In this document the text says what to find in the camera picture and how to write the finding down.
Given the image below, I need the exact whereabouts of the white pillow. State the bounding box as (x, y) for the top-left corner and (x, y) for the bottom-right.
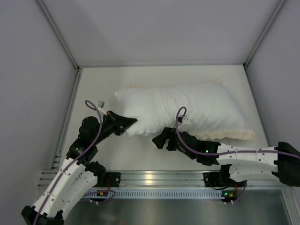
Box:
(114, 81), (247, 138)

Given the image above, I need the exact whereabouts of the grey pillowcase with cream frill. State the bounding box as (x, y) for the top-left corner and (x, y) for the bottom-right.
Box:
(126, 78), (257, 142)

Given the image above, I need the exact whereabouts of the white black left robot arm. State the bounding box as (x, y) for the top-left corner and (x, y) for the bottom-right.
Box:
(21, 111), (137, 225)

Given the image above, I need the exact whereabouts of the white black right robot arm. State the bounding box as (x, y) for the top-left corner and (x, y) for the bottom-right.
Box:
(152, 127), (300, 187)

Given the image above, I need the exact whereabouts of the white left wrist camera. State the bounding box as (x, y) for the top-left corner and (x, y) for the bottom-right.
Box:
(96, 100), (106, 114)

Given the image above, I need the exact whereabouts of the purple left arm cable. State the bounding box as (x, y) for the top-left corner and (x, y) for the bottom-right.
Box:
(32, 100), (106, 225)

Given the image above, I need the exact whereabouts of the aluminium mounting rail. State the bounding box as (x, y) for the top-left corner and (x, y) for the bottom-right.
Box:
(38, 170), (293, 188)

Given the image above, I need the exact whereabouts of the slotted grey cable duct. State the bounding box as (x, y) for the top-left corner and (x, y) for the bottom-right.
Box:
(84, 189), (225, 199)

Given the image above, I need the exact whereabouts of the left aluminium frame post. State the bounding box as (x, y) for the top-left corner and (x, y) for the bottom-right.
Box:
(35, 0), (80, 71)

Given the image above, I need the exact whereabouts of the aluminium frame post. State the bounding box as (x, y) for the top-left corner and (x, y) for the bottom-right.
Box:
(243, 0), (288, 70)
(35, 0), (80, 71)

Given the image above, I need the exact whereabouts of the right aluminium frame post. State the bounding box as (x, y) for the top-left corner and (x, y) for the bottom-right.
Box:
(243, 0), (288, 70)

